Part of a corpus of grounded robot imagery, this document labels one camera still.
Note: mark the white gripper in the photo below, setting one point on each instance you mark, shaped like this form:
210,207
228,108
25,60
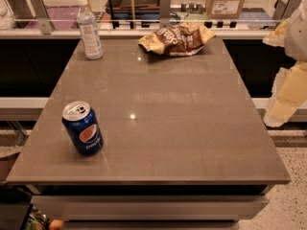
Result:
297,37

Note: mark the clear plastic water bottle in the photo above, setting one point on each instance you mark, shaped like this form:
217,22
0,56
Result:
86,21

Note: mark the blue pepsi can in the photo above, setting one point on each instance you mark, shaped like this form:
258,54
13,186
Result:
80,121

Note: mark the cardboard box with label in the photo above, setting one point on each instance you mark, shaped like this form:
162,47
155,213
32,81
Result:
224,8

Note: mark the brown chip bag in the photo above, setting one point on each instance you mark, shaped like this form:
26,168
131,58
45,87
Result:
181,40

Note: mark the purple plastic crate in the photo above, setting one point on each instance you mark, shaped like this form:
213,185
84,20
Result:
60,17

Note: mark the grey table drawer base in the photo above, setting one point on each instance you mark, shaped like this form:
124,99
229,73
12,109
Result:
150,212

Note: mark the right metal railing bracket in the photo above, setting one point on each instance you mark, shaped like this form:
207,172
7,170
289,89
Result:
283,9

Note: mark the metal railing bracket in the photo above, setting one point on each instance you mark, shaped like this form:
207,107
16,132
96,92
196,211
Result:
42,17
164,13
283,9

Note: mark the middle metal railing bracket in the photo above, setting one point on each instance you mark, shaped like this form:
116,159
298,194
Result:
164,13

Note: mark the left metal railing bracket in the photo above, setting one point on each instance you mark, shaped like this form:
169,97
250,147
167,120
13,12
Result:
42,17

